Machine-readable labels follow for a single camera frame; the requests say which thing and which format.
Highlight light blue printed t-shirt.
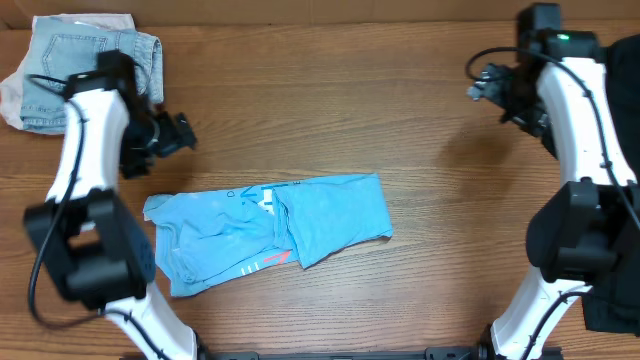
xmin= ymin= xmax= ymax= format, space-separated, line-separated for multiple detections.
xmin=143 ymin=174 xmax=393 ymax=297

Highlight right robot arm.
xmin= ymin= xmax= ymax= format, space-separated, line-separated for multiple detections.
xmin=469 ymin=26 xmax=639 ymax=359

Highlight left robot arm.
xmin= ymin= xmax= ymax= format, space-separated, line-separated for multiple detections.
xmin=23 ymin=70 xmax=206 ymax=359

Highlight folded light denim shorts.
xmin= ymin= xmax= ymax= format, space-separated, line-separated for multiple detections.
xmin=20 ymin=17 xmax=164 ymax=134

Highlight folded pale pink garment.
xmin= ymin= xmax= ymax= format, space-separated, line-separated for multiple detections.
xmin=1 ymin=13 xmax=135 ymax=130

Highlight black t-shirt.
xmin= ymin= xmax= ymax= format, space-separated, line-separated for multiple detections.
xmin=584 ymin=35 xmax=639 ymax=335

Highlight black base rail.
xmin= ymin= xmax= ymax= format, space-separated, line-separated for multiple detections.
xmin=207 ymin=345 xmax=564 ymax=360

